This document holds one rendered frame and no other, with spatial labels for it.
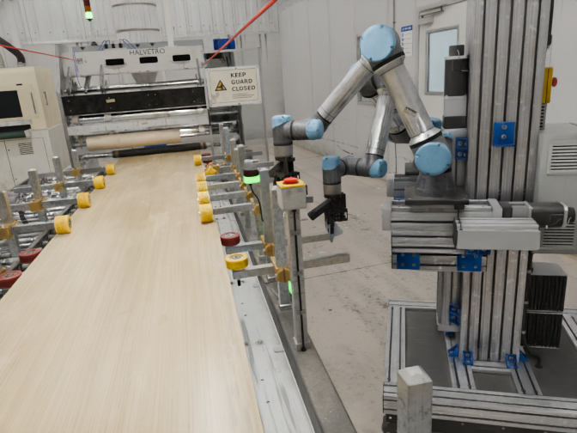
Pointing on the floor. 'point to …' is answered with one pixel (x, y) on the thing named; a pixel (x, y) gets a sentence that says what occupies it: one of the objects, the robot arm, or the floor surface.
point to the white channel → (168, 23)
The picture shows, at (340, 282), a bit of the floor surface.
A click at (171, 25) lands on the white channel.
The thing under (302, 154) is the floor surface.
